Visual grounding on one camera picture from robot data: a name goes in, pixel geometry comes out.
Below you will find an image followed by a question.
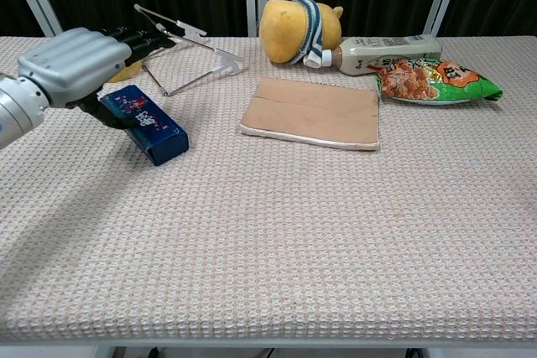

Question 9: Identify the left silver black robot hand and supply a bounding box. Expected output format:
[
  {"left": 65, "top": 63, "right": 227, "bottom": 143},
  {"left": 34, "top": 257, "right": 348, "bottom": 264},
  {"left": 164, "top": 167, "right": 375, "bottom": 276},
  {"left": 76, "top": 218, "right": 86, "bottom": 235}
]
[{"left": 17, "top": 25, "right": 176, "bottom": 132}]

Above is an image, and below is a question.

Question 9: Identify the blue glasses case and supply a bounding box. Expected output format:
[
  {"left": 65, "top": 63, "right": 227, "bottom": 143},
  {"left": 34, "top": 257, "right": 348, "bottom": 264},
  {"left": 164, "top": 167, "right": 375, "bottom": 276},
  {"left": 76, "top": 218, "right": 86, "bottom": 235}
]
[{"left": 98, "top": 85, "right": 190, "bottom": 167}]

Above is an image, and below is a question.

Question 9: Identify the yellow packing tape roll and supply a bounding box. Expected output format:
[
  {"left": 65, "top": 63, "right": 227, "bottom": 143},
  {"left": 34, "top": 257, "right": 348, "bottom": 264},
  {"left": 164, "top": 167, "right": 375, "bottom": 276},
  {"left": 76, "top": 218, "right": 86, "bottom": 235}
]
[{"left": 107, "top": 60, "right": 143, "bottom": 83}]

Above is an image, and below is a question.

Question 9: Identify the yellow plush toy striped scarf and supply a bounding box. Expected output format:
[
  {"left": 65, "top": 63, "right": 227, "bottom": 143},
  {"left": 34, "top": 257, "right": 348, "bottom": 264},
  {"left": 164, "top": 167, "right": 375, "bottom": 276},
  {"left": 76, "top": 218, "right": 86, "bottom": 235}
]
[{"left": 258, "top": 0, "right": 345, "bottom": 69}]

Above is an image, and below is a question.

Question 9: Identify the brown cover spiral notebook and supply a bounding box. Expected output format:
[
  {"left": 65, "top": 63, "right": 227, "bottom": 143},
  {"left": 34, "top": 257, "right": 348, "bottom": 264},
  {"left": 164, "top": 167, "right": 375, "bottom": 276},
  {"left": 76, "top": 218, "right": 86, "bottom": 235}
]
[{"left": 239, "top": 76, "right": 382, "bottom": 152}]

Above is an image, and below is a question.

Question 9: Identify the beige woven tablecloth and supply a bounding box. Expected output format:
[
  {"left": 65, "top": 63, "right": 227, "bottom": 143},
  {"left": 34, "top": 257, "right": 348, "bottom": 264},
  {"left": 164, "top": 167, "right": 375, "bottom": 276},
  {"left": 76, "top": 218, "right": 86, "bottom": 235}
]
[{"left": 0, "top": 34, "right": 537, "bottom": 342}]

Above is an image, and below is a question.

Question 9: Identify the beige sauce bottle white cap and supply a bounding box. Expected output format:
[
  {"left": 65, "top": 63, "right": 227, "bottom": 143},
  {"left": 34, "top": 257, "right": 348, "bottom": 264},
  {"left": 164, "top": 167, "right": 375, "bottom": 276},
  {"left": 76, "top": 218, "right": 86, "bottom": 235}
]
[{"left": 321, "top": 34, "right": 444, "bottom": 77}]

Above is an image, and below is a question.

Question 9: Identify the green snack bag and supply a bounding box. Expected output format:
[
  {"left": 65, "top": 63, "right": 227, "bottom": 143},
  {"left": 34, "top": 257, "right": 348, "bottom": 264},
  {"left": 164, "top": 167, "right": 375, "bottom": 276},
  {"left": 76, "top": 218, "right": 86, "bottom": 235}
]
[{"left": 376, "top": 58, "right": 503, "bottom": 106}]

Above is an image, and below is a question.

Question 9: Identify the metal folding wire stand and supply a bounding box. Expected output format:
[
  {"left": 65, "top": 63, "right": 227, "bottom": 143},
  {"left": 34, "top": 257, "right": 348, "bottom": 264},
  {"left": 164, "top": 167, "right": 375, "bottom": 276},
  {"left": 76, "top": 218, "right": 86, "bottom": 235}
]
[{"left": 133, "top": 3, "right": 245, "bottom": 97}]

